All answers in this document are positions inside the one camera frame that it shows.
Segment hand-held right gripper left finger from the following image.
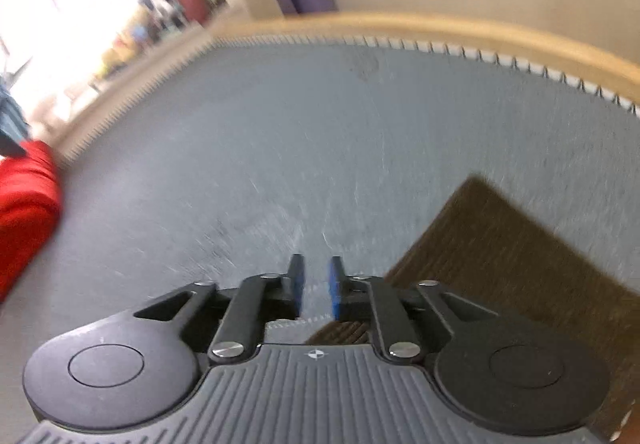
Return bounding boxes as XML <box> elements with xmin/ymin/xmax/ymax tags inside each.
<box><xmin>132</xmin><ymin>253</ymin><xmax>307</xmax><ymax>364</ymax></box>

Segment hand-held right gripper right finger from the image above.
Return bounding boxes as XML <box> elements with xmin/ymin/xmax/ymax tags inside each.
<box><xmin>327</xmin><ymin>255</ymin><xmax>502</xmax><ymax>361</ymax></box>

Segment brown corduroy pants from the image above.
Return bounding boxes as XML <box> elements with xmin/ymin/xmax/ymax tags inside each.
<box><xmin>304</xmin><ymin>174</ymin><xmax>640</xmax><ymax>444</ymax></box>

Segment red folded quilt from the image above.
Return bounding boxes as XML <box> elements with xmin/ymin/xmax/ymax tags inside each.
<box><xmin>0</xmin><ymin>139</ymin><xmax>64</xmax><ymax>303</ymax></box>

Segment row of plush toys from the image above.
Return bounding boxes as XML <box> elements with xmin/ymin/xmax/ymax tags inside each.
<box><xmin>92</xmin><ymin>0</ymin><xmax>201</xmax><ymax>88</ymax></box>

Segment folded dark printed cloth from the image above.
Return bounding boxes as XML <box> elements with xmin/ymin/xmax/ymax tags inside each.
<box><xmin>0</xmin><ymin>74</ymin><xmax>30</xmax><ymax>158</ymax></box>

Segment wooden bed frame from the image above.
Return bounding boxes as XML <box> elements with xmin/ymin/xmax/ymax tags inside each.
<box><xmin>50</xmin><ymin>11</ymin><xmax>640</xmax><ymax>160</ymax></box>

